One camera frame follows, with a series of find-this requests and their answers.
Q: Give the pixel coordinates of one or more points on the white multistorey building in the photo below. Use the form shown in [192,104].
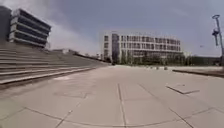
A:
[143,45]

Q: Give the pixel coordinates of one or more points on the row of small trees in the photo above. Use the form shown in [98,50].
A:
[150,59]

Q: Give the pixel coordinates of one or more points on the pale concrete slab pavement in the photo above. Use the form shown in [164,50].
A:
[133,96]

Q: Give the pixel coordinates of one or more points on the low pale building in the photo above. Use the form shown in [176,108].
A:
[65,51]

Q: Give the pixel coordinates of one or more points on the wide concrete steps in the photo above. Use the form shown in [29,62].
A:
[33,65]

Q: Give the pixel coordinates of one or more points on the dark grass strip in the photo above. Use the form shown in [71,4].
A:
[200,72]

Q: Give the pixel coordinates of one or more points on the grey banded building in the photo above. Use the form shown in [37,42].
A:
[30,28]

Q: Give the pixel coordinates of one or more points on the row of dark trees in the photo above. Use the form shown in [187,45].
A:
[203,60]

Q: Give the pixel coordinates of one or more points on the tall lamp pole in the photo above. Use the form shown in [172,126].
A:
[218,33]

